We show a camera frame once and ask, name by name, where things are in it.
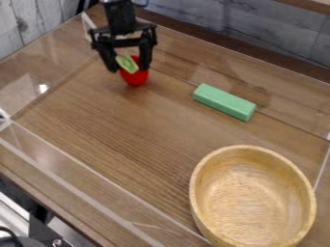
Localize wooden bowl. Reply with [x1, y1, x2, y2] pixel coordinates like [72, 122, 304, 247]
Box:
[189, 145, 316, 247]

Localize clear acrylic corner bracket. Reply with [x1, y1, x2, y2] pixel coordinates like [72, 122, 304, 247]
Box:
[81, 12, 96, 41]

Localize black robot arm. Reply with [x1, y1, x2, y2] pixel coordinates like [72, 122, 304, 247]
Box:
[88, 0, 157, 72]

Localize green rectangular block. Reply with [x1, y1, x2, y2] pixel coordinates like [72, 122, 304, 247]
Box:
[192, 84, 256, 122]

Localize clear acrylic front wall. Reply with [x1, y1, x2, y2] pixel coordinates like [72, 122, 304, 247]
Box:
[0, 110, 216, 247]

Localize red plush strawberry green leaves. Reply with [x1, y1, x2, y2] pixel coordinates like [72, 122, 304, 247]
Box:
[116, 54, 148, 87]

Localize black metal stand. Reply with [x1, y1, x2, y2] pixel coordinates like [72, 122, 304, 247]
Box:
[0, 175, 72, 247]

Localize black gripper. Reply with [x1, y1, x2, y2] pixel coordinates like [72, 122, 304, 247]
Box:
[88, 22, 157, 73]

